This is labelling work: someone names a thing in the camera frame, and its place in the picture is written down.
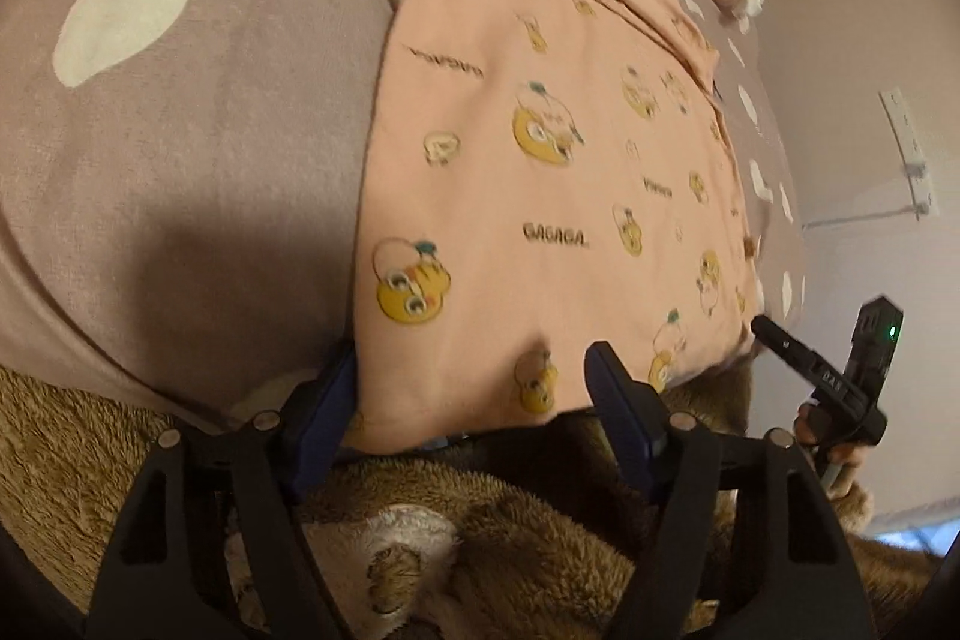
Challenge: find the person's right forearm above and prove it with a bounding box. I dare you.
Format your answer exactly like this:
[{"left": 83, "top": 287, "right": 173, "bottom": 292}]
[{"left": 829, "top": 481, "right": 877, "bottom": 536}]

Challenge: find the pink cartoon print baby garment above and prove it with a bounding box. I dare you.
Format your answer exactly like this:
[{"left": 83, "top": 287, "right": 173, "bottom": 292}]
[{"left": 343, "top": 0, "right": 766, "bottom": 453}]

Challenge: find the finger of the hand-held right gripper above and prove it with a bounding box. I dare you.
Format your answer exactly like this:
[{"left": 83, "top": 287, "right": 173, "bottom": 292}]
[{"left": 751, "top": 315, "right": 826, "bottom": 386}]

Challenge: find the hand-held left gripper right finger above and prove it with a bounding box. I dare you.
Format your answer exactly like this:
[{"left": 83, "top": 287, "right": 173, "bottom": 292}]
[{"left": 585, "top": 341, "right": 878, "bottom": 640}]

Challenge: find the mauve polka dot blanket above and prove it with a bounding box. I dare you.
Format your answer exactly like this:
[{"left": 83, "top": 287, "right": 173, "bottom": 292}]
[{"left": 0, "top": 0, "right": 807, "bottom": 438}]

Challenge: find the thin white cable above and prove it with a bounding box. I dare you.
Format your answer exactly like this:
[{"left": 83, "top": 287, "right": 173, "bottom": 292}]
[{"left": 801, "top": 201, "right": 927, "bottom": 232}]

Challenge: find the white wall socket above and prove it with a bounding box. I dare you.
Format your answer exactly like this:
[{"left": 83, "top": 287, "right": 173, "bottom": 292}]
[{"left": 879, "top": 87, "right": 935, "bottom": 221}]

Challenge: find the person's right hand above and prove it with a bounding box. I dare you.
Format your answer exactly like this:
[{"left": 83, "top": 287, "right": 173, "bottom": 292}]
[{"left": 793, "top": 401, "right": 871, "bottom": 487}]

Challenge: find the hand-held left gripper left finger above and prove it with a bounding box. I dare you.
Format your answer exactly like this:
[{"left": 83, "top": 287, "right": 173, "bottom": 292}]
[{"left": 82, "top": 351, "right": 361, "bottom": 640}]

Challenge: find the brown fleece robe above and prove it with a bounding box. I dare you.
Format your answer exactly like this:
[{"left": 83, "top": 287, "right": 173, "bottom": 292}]
[{"left": 0, "top": 362, "right": 946, "bottom": 640}]

